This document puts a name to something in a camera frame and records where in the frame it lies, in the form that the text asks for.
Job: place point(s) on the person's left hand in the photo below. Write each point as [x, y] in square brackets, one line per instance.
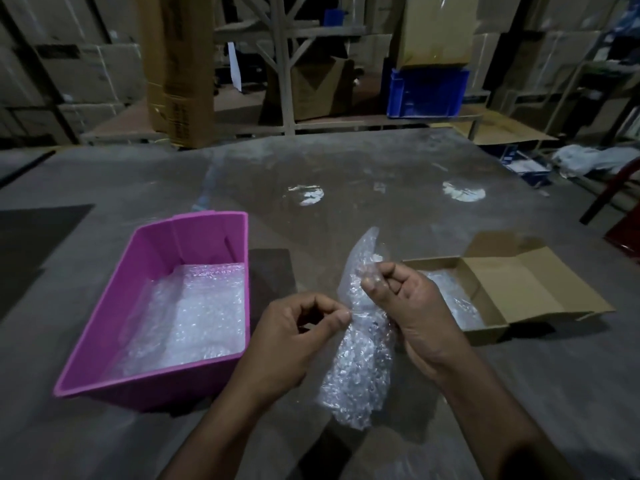
[285, 344]

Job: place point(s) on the person's right hand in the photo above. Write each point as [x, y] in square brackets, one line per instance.
[425, 324]

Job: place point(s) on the glasses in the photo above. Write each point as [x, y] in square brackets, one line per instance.
[460, 304]

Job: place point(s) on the clear bubble wrap sheet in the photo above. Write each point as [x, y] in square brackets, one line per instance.
[360, 369]

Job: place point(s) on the pile of bubble wrap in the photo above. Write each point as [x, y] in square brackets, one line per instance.
[190, 314]

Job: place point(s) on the small brown cardboard box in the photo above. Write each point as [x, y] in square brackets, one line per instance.
[520, 284]

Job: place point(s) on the person's right forearm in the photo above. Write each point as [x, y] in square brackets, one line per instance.
[500, 429]

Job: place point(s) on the blue and white product box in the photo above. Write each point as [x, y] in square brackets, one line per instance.
[527, 168]

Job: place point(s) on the dark blue product box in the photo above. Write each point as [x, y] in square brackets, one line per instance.
[505, 152]

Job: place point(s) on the flattened printed cardboard sheet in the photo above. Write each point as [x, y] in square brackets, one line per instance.
[500, 128]

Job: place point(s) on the tall narrow cardboard carton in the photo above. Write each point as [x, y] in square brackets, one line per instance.
[180, 69]

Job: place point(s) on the flat cardboard sheet with tape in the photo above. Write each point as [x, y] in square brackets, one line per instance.
[435, 29]

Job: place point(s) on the pink plastic bin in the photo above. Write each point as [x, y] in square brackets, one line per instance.
[200, 234]

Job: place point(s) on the red plastic chair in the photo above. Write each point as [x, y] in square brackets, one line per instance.
[625, 234]

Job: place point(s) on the blue plastic crate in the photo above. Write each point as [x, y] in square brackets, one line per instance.
[425, 94]

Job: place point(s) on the white plastic bag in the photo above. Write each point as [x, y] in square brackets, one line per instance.
[590, 159]

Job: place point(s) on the open brown carton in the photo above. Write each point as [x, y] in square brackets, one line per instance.
[320, 92]

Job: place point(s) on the grey metal storage rack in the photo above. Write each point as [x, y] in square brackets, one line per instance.
[281, 69]

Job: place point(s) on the white paper sheet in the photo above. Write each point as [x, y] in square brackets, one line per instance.
[234, 67]

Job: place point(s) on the small blue bin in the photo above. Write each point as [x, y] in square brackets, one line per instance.
[333, 17]

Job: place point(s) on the blue patterned bag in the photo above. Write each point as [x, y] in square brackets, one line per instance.
[627, 19]

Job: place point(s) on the metal frame table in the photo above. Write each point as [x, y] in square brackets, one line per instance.
[600, 69]

